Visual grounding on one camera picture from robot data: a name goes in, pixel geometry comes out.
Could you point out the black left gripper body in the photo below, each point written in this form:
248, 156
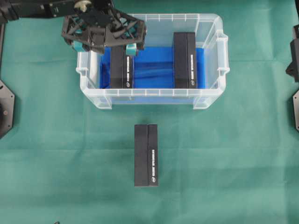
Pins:
98, 15

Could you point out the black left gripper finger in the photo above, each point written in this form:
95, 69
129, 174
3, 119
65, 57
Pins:
75, 33
130, 31

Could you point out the black box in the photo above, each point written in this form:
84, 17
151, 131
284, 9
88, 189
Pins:
146, 155
185, 60
121, 68

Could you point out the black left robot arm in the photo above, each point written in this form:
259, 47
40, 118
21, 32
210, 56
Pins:
11, 10

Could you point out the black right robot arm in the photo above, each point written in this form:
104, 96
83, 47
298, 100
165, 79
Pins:
293, 68

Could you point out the clear plastic storage case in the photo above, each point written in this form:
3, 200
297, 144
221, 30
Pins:
212, 64

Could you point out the blue liner sheet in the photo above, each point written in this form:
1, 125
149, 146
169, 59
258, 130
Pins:
153, 69

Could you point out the green table cloth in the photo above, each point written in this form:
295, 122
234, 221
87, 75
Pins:
65, 161

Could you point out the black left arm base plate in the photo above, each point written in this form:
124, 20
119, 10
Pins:
6, 109

